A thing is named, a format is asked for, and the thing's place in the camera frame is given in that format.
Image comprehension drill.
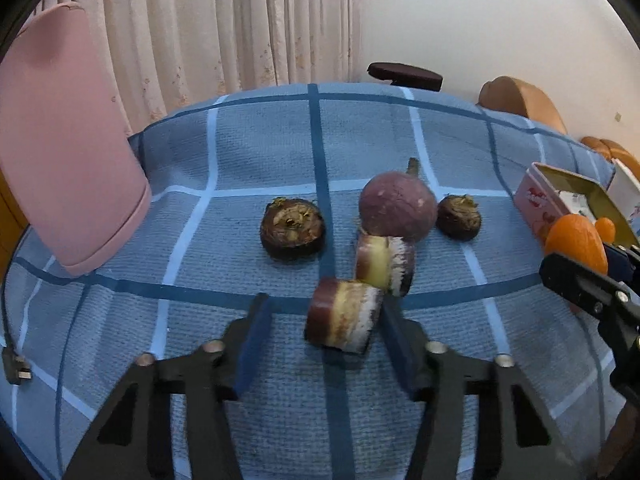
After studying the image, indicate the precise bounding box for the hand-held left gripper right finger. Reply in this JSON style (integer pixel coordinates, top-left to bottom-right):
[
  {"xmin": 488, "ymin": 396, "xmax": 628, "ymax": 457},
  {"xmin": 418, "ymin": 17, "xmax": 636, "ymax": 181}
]
[{"xmin": 380, "ymin": 302, "xmax": 581, "ymax": 480}]

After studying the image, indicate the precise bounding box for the orange leather sofa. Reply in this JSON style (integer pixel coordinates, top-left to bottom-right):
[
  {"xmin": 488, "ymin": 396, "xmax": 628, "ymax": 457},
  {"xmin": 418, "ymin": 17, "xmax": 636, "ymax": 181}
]
[{"xmin": 477, "ymin": 76, "xmax": 640, "ymax": 181}]

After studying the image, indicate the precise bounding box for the layered cake roll behind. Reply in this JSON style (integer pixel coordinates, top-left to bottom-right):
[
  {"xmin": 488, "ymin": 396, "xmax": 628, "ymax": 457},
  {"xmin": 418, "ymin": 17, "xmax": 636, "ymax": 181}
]
[{"xmin": 355, "ymin": 234, "xmax": 416, "ymax": 297}]

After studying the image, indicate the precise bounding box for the wooden bed frame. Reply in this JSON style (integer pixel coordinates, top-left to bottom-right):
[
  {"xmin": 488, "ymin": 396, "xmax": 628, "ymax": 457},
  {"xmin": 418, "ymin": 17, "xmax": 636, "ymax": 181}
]
[{"xmin": 0, "ymin": 167, "xmax": 30, "ymax": 256}]

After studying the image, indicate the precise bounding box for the pink tin box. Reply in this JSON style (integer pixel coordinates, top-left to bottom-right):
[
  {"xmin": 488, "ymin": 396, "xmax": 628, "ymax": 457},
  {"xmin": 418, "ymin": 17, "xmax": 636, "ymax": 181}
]
[{"xmin": 514, "ymin": 162, "xmax": 640, "ymax": 248}]

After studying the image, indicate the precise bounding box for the white printed tin lid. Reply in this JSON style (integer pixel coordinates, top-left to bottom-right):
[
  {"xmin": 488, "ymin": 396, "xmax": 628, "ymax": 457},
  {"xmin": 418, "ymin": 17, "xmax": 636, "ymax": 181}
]
[{"xmin": 606, "ymin": 158, "xmax": 640, "ymax": 233}]

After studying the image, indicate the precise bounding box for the floral curtain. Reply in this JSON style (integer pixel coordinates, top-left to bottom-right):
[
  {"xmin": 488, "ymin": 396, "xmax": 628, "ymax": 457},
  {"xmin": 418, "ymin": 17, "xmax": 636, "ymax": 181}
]
[{"xmin": 42, "ymin": 0, "xmax": 363, "ymax": 133}]

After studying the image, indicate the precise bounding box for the large orange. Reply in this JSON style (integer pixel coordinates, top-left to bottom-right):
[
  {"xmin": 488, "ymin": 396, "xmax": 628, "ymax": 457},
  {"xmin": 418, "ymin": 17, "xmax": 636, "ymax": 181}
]
[{"xmin": 544, "ymin": 214, "xmax": 609, "ymax": 276}]

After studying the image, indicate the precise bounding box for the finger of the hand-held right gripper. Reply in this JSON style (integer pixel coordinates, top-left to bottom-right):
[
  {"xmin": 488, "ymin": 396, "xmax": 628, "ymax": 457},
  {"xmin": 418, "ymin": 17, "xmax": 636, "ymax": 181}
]
[
  {"xmin": 539, "ymin": 252, "xmax": 635, "ymax": 322},
  {"xmin": 602, "ymin": 242, "xmax": 640, "ymax": 283}
]

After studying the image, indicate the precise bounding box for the blue checked blanket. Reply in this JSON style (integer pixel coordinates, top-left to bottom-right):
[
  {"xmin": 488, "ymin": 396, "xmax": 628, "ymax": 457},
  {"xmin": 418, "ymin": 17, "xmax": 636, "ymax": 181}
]
[{"xmin": 0, "ymin": 82, "xmax": 631, "ymax": 480}]

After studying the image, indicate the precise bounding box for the large water chestnut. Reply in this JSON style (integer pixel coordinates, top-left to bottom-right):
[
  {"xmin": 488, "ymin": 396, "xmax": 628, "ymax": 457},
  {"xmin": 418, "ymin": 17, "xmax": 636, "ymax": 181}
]
[{"xmin": 259, "ymin": 198, "xmax": 327, "ymax": 262}]

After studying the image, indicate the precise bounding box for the black power plug cable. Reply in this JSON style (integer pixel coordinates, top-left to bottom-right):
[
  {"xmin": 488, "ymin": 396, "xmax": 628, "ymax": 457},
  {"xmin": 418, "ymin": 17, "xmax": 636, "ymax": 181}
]
[{"xmin": 0, "ymin": 270, "xmax": 34, "ymax": 387}]

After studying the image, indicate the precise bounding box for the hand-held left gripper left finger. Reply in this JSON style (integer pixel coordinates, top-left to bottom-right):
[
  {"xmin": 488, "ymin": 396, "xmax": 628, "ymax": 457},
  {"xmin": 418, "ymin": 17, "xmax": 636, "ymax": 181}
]
[{"xmin": 62, "ymin": 292, "xmax": 273, "ymax": 480}]

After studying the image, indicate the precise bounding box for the purple mangosteen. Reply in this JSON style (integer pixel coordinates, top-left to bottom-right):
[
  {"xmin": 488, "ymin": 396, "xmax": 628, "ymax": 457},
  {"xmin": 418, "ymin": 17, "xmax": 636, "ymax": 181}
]
[{"xmin": 358, "ymin": 158, "xmax": 439, "ymax": 240}]

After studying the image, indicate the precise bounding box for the sugarcane piece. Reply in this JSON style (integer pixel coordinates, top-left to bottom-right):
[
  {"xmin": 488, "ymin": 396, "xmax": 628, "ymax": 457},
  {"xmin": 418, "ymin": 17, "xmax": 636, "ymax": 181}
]
[{"xmin": 304, "ymin": 277, "xmax": 385, "ymax": 354}]

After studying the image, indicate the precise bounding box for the small water chestnut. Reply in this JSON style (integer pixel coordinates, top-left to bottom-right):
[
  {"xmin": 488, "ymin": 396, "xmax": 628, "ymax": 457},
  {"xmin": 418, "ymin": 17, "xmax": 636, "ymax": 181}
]
[{"xmin": 436, "ymin": 194, "xmax": 482, "ymax": 241}]

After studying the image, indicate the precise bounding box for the dark round stool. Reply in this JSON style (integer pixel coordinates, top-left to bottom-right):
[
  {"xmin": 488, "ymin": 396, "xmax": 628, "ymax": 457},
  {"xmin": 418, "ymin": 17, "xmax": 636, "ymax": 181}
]
[{"xmin": 367, "ymin": 62, "xmax": 444, "ymax": 92}]

